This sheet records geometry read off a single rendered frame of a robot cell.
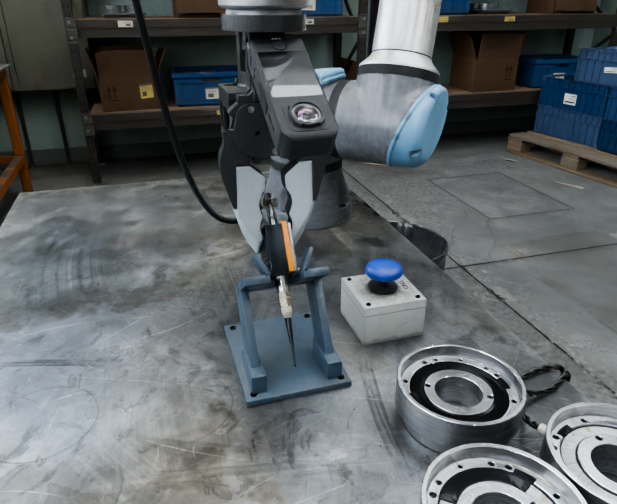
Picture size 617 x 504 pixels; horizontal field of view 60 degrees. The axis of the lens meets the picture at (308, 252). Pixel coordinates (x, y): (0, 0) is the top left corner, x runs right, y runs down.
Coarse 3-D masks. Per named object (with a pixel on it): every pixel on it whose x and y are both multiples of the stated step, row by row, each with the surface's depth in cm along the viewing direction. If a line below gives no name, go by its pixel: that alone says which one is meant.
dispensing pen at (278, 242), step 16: (272, 208) 52; (272, 224) 50; (272, 240) 50; (272, 256) 49; (272, 272) 49; (288, 272) 49; (288, 288) 51; (288, 304) 50; (288, 320) 50; (288, 336) 50
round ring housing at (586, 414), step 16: (560, 416) 42; (576, 416) 43; (592, 416) 43; (608, 416) 42; (560, 432) 42; (544, 448) 39; (592, 448) 40; (608, 448) 40; (560, 464) 37; (592, 464) 38; (608, 464) 41; (576, 480) 36; (592, 480) 37; (608, 480) 37; (592, 496) 35
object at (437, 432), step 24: (408, 360) 48; (432, 360) 49; (456, 360) 49; (480, 360) 49; (408, 384) 46; (432, 384) 46; (456, 384) 48; (480, 384) 46; (408, 408) 43; (456, 408) 44; (480, 408) 44; (432, 432) 42; (456, 432) 41; (480, 432) 41; (504, 432) 41
